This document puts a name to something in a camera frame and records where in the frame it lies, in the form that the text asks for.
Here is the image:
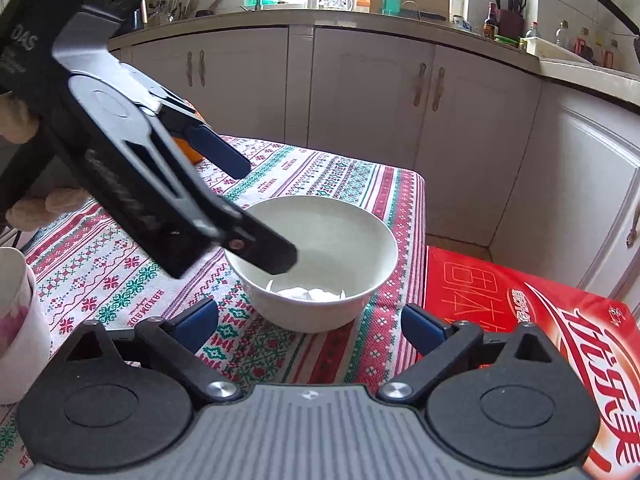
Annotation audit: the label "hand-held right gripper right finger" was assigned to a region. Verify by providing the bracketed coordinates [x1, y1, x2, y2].
[377, 302, 556, 406]

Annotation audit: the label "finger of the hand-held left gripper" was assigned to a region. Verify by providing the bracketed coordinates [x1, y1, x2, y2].
[149, 89, 252, 180]
[205, 198, 300, 277]

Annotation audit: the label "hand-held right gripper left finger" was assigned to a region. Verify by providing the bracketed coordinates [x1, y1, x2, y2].
[65, 297, 243, 403]

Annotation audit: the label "white bowl pink floral print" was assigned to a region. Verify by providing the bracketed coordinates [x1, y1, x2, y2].
[223, 195, 399, 334]
[0, 246, 52, 405]

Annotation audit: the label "person's left hand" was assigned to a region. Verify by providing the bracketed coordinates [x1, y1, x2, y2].
[0, 92, 90, 233]

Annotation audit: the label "large bumpy orange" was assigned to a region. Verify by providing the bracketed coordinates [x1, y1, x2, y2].
[170, 136, 205, 165]

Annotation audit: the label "red printed box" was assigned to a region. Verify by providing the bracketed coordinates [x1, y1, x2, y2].
[422, 246, 640, 480]

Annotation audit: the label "red green patterned tablecloth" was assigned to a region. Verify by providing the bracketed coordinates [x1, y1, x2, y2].
[0, 135, 427, 466]

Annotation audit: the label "white kitchen cabinets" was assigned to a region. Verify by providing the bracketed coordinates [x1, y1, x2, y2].
[107, 22, 640, 301]

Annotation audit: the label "white rectangular tray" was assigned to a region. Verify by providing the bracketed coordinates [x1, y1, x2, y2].
[524, 35, 596, 64]

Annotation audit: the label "dark red knife block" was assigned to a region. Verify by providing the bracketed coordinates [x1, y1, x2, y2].
[494, 0, 527, 40]

